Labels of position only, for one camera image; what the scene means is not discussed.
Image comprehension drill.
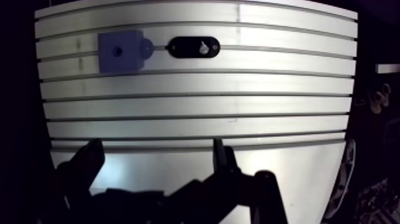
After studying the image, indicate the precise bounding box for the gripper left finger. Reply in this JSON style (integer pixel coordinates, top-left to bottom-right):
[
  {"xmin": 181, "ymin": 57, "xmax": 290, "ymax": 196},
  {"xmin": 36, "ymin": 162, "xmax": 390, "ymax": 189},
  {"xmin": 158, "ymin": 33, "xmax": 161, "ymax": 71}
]
[{"xmin": 37, "ymin": 138, "xmax": 132, "ymax": 224}]

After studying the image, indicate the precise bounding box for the black oval holder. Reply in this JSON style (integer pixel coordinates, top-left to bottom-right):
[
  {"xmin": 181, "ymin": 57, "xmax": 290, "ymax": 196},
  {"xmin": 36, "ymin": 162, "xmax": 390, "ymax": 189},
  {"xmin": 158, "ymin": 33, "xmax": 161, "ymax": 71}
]
[{"xmin": 167, "ymin": 36, "xmax": 221, "ymax": 59}]

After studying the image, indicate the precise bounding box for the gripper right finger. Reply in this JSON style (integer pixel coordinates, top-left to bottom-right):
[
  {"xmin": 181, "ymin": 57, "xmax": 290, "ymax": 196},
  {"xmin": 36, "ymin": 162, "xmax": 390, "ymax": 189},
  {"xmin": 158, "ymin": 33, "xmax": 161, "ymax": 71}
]
[{"xmin": 149, "ymin": 138, "xmax": 289, "ymax": 224}]

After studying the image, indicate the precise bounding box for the pale holed strip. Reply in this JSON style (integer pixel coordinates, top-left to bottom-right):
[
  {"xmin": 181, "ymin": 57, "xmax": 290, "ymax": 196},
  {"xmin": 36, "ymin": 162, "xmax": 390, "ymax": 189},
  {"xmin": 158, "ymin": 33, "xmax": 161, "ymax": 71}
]
[{"xmin": 321, "ymin": 138, "xmax": 357, "ymax": 221}]

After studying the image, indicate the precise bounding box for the dark blue-grey block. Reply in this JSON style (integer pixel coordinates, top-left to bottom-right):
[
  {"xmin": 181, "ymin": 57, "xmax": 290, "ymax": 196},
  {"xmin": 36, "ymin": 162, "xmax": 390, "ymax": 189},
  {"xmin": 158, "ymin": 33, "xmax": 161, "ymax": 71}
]
[{"xmin": 97, "ymin": 29, "xmax": 155, "ymax": 74}]

